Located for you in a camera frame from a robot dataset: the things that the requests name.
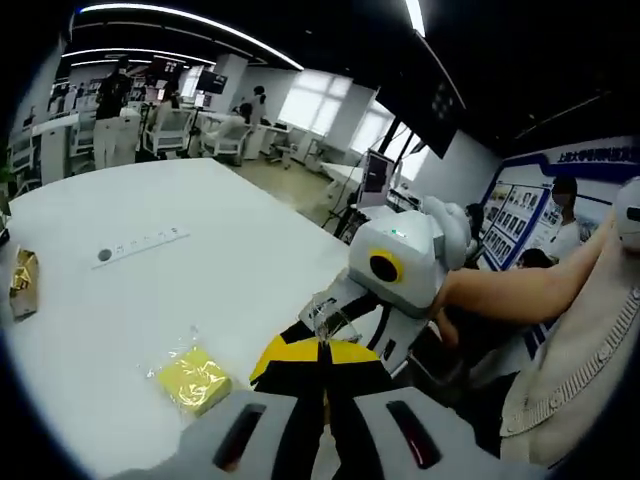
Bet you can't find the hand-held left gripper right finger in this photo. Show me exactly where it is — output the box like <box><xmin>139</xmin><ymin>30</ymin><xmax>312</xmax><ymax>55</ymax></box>
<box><xmin>321</xmin><ymin>339</ymin><xmax>544</xmax><ymax>480</ymax></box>

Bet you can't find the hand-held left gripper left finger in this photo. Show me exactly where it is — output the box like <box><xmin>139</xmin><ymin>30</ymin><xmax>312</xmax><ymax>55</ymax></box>
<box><xmin>164</xmin><ymin>335</ymin><xmax>331</xmax><ymax>480</ymax></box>

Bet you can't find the yellow rectangular silicone block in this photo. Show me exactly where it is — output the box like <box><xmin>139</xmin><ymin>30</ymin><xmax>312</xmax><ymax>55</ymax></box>
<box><xmin>137</xmin><ymin>324</ymin><xmax>235</xmax><ymax>420</ymax></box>

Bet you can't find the person's right hand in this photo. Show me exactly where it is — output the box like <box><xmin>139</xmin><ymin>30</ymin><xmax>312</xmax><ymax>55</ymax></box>
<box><xmin>430</xmin><ymin>268</ymin><xmax>490</xmax><ymax>352</ymax></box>

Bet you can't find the monitor on equipment cart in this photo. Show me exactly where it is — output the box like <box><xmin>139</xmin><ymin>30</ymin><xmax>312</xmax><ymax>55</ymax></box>
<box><xmin>358</xmin><ymin>148</ymin><xmax>397</xmax><ymax>207</ymax></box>

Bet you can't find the person in beige vest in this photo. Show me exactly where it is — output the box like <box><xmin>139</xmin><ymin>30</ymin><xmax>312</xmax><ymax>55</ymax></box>
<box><xmin>499</xmin><ymin>199</ymin><xmax>640</xmax><ymax>474</ymax></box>

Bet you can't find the white office chair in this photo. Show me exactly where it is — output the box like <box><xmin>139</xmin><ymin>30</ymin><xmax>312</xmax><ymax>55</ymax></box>
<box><xmin>201</xmin><ymin>119</ymin><xmax>253</xmax><ymax>162</ymax></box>
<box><xmin>143</xmin><ymin>107</ymin><xmax>195</xmax><ymax>157</ymax></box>

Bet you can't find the white table socket panel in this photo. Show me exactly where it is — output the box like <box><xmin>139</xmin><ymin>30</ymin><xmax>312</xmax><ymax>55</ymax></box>
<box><xmin>90</xmin><ymin>225</ymin><xmax>192</xmax><ymax>272</ymax></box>

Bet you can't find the white chest-worn device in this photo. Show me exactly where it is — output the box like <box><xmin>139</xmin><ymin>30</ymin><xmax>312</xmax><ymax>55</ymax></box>
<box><xmin>614</xmin><ymin>175</ymin><xmax>640</xmax><ymax>252</ymax></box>

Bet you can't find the bright ceiling light strip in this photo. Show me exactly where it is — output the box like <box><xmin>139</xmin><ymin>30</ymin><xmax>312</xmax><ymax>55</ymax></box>
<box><xmin>403</xmin><ymin>0</ymin><xmax>428</xmax><ymax>38</ymax></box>

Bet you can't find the gold brown snack packet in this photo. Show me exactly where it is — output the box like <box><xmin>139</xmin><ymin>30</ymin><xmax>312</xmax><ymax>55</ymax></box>
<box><xmin>8</xmin><ymin>244</ymin><xmax>42</xmax><ymax>322</ymax></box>

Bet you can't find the long ceiling light strip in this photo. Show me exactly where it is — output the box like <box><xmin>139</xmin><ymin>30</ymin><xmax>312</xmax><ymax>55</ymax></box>
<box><xmin>78</xmin><ymin>1</ymin><xmax>305</xmax><ymax>72</ymax></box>

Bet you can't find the blue white wall poster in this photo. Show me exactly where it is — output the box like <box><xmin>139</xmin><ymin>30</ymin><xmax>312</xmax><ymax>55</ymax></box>
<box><xmin>479</xmin><ymin>133</ymin><xmax>640</xmax><ymax>354</ymax></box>

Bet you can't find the large black wall screen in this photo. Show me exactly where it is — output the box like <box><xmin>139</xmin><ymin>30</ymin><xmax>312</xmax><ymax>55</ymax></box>
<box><xmin>373</xmin><ymin>63</ymin><xmax>467</xmax><ymax>157</ymax></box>

